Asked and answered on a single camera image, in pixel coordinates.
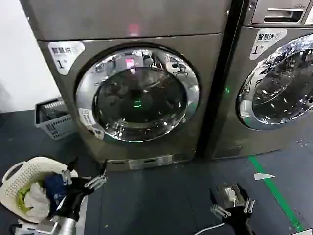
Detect white perforated laundry basket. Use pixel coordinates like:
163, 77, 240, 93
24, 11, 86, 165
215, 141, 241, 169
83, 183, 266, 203
0, 156, 79, 223

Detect metal floor socket box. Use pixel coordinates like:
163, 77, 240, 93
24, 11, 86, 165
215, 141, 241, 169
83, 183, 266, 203
217, 183, 246, 204

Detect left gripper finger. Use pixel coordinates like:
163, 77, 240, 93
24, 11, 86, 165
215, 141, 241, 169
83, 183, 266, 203
61, 157, 79, 186
84, 159, 109, 191

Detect grey dryer with floor-level panel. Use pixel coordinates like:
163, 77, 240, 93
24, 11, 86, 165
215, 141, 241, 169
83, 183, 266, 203
19, 0, 232, 172

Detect green floor tape strip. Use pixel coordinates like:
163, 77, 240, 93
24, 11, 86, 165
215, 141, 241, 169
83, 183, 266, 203
248, 156, 306, 232

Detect yellow-green garment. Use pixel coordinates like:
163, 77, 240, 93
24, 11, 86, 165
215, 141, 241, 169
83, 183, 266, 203
15, 186, 34, 214

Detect dark blue garment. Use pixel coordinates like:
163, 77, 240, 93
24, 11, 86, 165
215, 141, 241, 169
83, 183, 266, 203
44, 174, 66, 204

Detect white paper scrap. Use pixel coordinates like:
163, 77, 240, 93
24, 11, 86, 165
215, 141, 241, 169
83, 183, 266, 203
253, 172, 276, 181

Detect round glass dryer door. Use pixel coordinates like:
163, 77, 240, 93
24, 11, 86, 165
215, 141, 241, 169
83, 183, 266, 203
75, 45, 201, 143
235, 33, 313, 132

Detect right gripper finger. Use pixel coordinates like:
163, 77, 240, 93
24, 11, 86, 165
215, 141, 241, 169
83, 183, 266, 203
209, 188, 232, 218
236, 183, 256, 214

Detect white cable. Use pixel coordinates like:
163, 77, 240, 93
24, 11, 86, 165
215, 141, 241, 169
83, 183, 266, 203
194, 222, 226, 235

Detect grey dryer with drawer handle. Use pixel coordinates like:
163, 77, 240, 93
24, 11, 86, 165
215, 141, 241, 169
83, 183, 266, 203
211, 0, 313, 161

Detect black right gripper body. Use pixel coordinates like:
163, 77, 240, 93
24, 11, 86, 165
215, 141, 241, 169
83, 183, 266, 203
225, 206, 255, 235

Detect grey slotted plastic basket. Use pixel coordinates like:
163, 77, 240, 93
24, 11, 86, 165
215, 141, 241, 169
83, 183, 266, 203
35, 97, 79, 141

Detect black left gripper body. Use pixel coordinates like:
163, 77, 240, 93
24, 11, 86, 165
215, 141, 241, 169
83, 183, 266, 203
48, 177, 93, 218

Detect white garment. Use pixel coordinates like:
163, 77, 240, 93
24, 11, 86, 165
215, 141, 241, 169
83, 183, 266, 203
24, 182, 50, 219

